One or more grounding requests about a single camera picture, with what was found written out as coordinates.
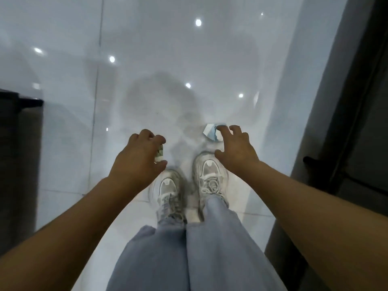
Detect person's left hand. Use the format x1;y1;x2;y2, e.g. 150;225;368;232
109;129;168;194

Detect white sneaker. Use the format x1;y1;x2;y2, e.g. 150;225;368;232
192;151;230;222
150;169;187;224

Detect person's right hand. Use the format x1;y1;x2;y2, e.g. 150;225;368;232
214;125;262;177

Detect small blue white packet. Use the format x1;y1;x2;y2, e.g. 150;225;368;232
202;123;227;142

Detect person's right forearm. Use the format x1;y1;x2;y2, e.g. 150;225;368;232
242;161;388;291

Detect person's left forearm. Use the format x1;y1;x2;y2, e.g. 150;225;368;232
0;175;147;291

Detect white left sneaker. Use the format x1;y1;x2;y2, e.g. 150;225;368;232
150;169;187;224

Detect white right sneaker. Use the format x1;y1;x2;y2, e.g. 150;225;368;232
192;151;230;222

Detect dark grey cabinet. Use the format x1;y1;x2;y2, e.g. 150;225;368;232
0;88;45;256

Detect light blue jeans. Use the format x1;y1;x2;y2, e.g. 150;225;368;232
106;194;288;291

